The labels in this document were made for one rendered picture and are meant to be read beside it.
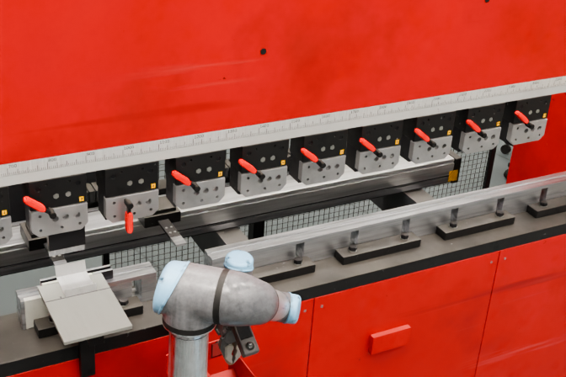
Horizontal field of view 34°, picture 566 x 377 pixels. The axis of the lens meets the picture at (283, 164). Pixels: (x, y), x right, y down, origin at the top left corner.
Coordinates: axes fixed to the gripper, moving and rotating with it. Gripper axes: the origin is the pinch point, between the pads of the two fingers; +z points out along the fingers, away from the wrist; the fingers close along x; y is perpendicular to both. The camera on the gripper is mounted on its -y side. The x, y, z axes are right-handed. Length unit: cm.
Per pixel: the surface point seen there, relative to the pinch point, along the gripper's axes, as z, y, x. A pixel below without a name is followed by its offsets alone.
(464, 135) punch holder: -38, 31, -95
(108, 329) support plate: -15.4, 9.3, 32.4
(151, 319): -1.6, 23.0, 14.6
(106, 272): -12.7, 34.6, 23.8
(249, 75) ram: -68, 36, -17
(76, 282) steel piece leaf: -13.6, 32.4, 33.3
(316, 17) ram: -83, 36, -36
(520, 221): -2, 23, -124
